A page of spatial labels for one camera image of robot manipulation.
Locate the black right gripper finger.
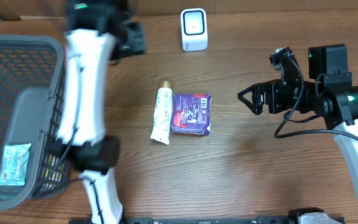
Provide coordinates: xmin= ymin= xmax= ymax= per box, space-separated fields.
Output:
xmin=237 ymin=93 xmax=264 ymax=115
xmin=237 ymin=83 xmax=265 ymax=96

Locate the purple Carefree packet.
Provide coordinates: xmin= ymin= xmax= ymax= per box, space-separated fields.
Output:
xmin=171 ymin=94 xmax=212 ymax=136

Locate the white tube gold cap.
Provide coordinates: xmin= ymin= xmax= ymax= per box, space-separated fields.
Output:
xmin=150 ymin=81 xmax=173 ymax=145

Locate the teal tissue packet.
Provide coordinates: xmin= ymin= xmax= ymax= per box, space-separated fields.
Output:
xmin=0 ymin=143 xmax=32 ymax=186

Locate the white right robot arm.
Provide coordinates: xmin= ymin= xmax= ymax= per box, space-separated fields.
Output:
xmin=237 ymin=44 xmax=358 ymax=200

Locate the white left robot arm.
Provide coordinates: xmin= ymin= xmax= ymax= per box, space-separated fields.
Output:
xmin=47 ymin=0 xmax=145 ymax=223

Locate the white barcode scanner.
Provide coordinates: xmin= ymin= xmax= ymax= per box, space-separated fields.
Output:
xmin=180 ymin=8 xmax=208 ymax=52

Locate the grey plastic basket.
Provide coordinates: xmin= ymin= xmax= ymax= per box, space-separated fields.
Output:
xmin=0 ymin=35 xmax=70 ymax=210

